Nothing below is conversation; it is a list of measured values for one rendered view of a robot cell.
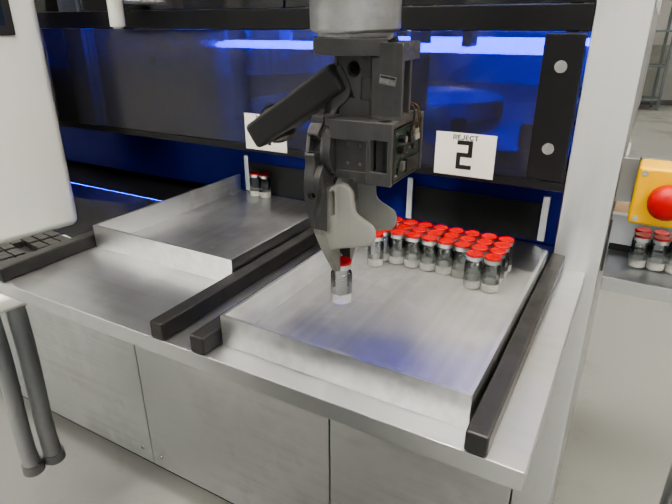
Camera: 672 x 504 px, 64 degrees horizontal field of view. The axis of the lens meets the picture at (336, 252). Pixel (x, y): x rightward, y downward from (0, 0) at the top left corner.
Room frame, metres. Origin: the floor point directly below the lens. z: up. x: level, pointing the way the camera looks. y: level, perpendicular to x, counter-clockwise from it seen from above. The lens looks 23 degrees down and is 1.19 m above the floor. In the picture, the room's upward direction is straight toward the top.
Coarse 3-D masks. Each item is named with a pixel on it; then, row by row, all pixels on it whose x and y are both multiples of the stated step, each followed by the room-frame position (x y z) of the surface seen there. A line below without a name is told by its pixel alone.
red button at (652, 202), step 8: (656, 192) 0.60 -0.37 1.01; (664, 192) 0.59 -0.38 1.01; (648, 200) 0.60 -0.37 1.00; (656, 200) 0.59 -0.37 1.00; (664, 200) 0.59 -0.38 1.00; (648, 208) 0.60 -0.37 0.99; (656, 208) 0.59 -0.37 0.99; (664, 208) 0.59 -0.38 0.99; (656, 216) 0.59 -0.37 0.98; (664, 216) 0.59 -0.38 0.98
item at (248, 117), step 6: (246, 114) 0.92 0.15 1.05; (252, 114) 0.92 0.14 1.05; (258, 114) 0.91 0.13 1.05; (246, 120) 0.92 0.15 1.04; (252, 120) 0.92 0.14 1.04; (246, 126) 0.92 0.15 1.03; (246, 132) 0.92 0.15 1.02; (246, 138) 0.92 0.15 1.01; (246, 144) 0.92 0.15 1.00; (252, 144) 0.92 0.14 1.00; (276, 144) 0.89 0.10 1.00; (282, 144) 0.89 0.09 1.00; (270, 150) 0.90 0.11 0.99; (276, 150) 0.89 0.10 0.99; (282, 150) 0.89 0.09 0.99
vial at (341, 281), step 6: (342, 270) 0.48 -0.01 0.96; (348, 270) 0.49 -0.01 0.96; (336, 276) 0.48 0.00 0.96; (342, 276) 0.48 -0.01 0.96; (348, 276) 0.48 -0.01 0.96; (336, 282) 0.48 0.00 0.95; (342, 282) 0.48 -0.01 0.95; (348, 282) 0.48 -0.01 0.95; (336, 288) 0.48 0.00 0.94; (342, 288) 0.48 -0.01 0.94; (348, 288) 0.48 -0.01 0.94; (336, 294) 0.48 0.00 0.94; (342, 294) 0.48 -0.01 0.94; (348, 294) 0.48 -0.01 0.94; (336, 300) 0.48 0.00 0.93; (342, 300) 0.48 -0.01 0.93; (348, 300) 0.48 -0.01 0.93
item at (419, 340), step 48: (288, 288) 0.57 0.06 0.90; (384, 288) 0.60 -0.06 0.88; (432, 288) 0.60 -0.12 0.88; (528, 288) 0.54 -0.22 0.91; (240, 336) 0.46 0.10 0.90; (288, 336) 0.44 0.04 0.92; (336, 336) 0.49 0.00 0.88; (384, 336) 0.49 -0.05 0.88; (432, 336) 0.49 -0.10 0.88; (480, 336) 0.49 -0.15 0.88; (336, 384) 0.41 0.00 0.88; (384, 384) 0.38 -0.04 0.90; (432, 384) 0.36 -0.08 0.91; (480, 384) 0.37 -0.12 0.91
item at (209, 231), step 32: (192, 192) 0.92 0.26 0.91; (224, 192) 0.99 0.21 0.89; (96, 224) 0.74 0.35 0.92; (128, 224) 0.79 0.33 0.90; (160, 224) 0.83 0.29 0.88; (192, 224) 0.83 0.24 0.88; (224, 224) 0.83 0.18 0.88; (256, 224) 0.83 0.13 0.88; (288, 224) 0.83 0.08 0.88; (160, 256) 0.68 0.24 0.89; (192, 256) 0.65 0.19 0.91; (224, 256) 0.70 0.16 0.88; (256, 256) 0.66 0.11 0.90
